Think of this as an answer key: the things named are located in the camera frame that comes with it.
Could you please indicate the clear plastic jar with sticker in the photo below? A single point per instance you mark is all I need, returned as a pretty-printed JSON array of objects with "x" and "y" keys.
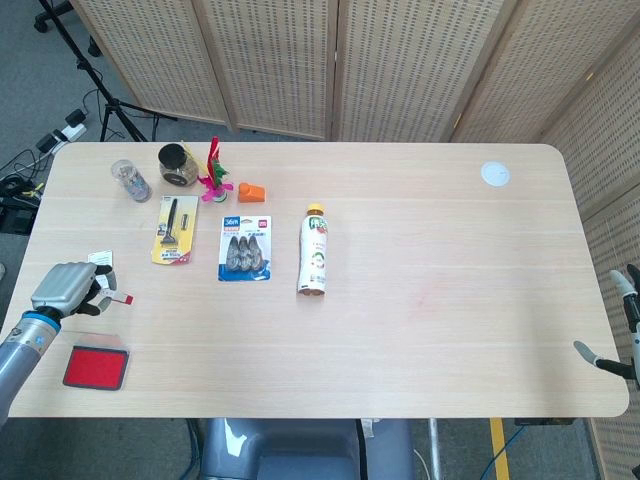
[{"x": 134, "y": 184}]

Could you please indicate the glass jar with black lid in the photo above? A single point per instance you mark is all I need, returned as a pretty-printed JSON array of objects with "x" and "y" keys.
[{"x": 175, "y": 162}]

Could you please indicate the black bracket under table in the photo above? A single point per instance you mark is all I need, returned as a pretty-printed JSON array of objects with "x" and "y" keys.
[{"x": 542, "y": 422}]

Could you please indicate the white drink bottle yellow cap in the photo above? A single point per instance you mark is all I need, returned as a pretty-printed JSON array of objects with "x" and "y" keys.
[{"x": 314, "y": 255}]

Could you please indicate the orange plastic block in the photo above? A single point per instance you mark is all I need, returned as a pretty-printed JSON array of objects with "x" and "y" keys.
[{"x": 252, "y": 194}]

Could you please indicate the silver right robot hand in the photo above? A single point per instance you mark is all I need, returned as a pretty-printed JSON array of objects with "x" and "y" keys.
[{"x": 634, "y": 345}]

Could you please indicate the colourful feather shuttlecock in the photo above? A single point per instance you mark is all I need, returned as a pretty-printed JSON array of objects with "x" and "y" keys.
[{"x": 215, "y": 187}]

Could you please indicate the red ink pad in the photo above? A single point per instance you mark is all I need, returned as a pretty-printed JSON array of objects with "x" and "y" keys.
[{"x": 95, "y": 367}]

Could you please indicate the razor on yellow card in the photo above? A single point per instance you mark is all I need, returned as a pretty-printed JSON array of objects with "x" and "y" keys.
[{"x": 175, "y": 235}]

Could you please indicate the white printed card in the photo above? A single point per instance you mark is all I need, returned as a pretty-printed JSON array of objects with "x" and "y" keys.
[{"x": 101, "y": 257}]

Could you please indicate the metal table leg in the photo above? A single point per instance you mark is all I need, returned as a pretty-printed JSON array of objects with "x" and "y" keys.
[{"x": 435, "y": 450}]

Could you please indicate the wooden rattan folding screen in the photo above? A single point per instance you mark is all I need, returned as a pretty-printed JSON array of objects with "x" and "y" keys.
[{"x": 400, "y": 65}]

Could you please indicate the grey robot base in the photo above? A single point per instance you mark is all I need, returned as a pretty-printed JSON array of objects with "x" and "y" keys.
[{"x": 300, "y": 450}]

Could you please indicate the blue correction tape pack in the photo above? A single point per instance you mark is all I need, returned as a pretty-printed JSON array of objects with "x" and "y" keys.
[{"x": 245, "y": 250}]

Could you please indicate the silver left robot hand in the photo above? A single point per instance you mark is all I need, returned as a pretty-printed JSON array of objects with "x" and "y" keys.
[{"x": 65, "y": 285}]

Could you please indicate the white power strip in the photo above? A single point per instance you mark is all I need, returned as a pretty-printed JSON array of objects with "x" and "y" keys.
[{"x": 70, "y": 132}]

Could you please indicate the black tripod stand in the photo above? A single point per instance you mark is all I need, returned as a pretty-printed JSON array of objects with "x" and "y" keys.
[{"x": 112, "y": 107}]

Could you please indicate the black office chair base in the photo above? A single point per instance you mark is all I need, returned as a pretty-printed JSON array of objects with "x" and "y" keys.
[{"x": 92, "y": 45}]

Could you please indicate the black floor device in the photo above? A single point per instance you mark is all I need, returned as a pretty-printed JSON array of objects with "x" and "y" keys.
[{"x": 15, "y": 217}]

